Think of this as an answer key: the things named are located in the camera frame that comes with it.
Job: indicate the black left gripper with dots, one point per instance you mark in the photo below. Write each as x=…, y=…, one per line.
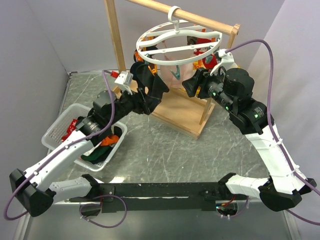
x=144, y=103

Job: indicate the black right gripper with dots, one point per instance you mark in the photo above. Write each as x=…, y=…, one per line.
x=191, y=84

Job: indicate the pale pink sock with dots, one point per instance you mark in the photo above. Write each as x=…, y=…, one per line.
x=174, y=75

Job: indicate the white round clip hanger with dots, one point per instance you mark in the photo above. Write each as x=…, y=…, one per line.
x=174, y=36

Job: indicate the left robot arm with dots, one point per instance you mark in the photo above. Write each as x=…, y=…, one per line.
x=36, y=189

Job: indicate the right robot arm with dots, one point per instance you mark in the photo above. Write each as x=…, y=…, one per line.
x=282, y=189

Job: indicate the wooden drying rack stand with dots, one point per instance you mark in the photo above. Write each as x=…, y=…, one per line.
x=177, y=110

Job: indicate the orange sock in basket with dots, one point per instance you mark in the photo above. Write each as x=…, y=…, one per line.
x=109, y=140

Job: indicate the red white christmas sock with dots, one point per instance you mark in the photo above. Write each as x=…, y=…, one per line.
x=69, y=130

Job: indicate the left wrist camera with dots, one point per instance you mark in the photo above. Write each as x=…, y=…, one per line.
x=123, y=81

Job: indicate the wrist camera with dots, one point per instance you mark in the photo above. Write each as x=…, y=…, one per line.
x=225, y=59
x=123, y=81

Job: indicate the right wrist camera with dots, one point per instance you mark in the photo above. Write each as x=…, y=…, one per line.
x=225, y=59

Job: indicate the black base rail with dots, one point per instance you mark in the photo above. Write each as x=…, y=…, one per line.
x=116, y=197

